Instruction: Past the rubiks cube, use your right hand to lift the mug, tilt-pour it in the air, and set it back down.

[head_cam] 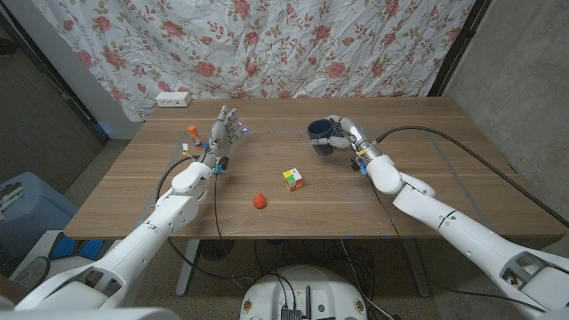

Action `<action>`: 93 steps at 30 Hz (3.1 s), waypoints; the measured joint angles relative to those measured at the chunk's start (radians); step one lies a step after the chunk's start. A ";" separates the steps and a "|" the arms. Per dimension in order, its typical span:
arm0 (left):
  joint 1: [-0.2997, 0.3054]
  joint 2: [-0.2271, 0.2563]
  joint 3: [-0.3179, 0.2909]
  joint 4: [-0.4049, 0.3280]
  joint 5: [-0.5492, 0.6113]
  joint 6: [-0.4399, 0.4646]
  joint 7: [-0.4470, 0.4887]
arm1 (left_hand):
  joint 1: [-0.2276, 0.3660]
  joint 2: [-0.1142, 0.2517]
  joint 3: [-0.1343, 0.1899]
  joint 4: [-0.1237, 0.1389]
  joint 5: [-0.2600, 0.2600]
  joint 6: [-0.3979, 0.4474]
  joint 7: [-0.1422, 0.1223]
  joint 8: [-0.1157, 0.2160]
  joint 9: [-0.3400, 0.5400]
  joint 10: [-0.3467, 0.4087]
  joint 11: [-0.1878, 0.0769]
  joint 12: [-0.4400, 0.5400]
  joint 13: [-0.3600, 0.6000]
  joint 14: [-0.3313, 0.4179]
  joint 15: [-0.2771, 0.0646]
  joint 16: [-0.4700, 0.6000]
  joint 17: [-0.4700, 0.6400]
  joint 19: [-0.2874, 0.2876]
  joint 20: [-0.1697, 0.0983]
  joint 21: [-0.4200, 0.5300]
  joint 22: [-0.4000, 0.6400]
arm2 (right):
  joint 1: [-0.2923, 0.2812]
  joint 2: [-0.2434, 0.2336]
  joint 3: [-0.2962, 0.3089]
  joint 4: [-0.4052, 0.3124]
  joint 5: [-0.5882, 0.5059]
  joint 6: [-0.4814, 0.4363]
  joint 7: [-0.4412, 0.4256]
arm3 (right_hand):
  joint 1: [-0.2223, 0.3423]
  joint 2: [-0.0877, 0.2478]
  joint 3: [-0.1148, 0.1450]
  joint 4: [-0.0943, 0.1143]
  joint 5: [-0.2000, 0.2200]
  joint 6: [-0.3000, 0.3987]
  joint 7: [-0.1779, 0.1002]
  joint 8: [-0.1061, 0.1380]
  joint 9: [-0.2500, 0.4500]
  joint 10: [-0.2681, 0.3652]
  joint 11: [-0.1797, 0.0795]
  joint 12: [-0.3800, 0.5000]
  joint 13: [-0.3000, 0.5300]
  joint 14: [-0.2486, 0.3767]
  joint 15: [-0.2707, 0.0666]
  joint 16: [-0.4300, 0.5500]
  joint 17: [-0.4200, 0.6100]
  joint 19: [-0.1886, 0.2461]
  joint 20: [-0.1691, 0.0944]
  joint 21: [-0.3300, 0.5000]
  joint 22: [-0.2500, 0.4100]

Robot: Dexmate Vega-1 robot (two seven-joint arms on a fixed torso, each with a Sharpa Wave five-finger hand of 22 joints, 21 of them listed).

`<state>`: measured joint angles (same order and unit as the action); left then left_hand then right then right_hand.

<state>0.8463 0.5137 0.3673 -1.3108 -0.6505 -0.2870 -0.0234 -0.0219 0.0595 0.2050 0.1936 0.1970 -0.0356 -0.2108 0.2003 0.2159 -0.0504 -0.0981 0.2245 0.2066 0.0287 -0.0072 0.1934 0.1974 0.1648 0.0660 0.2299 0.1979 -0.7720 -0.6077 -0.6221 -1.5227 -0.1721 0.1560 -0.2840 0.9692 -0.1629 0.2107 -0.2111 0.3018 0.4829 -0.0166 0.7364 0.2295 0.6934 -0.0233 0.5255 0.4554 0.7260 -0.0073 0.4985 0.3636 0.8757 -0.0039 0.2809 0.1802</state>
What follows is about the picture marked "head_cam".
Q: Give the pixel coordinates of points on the small white connector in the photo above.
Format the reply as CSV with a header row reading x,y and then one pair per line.
x,y
185,147

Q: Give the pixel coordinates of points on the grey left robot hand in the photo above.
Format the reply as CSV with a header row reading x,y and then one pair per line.
x,y
220,138

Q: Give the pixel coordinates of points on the white robot torso base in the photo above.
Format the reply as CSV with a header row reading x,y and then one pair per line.
x,y
266,293

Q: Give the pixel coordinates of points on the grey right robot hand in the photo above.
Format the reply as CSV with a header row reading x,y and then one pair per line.
x,y
355,135

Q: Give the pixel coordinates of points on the black round base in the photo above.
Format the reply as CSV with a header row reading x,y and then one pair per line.
x,y
216,250

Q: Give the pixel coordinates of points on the black door frame strip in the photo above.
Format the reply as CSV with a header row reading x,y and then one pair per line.
x,y
53,73

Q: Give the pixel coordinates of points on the navy blue mug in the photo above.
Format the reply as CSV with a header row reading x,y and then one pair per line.
x,y
320,129

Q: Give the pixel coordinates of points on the black backdrop pole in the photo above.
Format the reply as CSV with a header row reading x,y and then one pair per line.
x,y
458,44

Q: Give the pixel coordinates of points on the white blue floor device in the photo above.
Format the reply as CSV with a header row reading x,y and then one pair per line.
x,y
66,249

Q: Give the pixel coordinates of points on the white plastic part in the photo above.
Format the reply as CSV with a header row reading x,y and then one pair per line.
x,y
11,195

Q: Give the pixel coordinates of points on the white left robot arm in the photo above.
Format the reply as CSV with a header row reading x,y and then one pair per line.
x,y
146,235

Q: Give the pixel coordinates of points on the white power strip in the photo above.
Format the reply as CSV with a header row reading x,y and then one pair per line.
x,y
173,99

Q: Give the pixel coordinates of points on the orange glue stick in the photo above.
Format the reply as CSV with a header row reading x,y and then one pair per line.
x,y
193,133

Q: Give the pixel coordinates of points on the floral curtain backdrop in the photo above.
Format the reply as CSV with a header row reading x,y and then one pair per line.
x,y
266,44

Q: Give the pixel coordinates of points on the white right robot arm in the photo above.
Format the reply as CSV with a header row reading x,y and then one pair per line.
x,y
467,231

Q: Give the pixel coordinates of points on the blue storage bin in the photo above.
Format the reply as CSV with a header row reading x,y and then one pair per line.
x,y
35,213

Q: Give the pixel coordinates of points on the grey table leg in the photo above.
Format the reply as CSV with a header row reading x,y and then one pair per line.
x,y
418,275

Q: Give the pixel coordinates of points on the white table leg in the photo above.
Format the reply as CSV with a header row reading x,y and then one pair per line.
x,y
186,271

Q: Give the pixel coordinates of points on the rubiks cube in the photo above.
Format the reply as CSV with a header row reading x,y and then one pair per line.
x,y
292,180

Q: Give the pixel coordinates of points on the red toy strawberry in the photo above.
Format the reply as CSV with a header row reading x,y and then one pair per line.
x,y
259,201

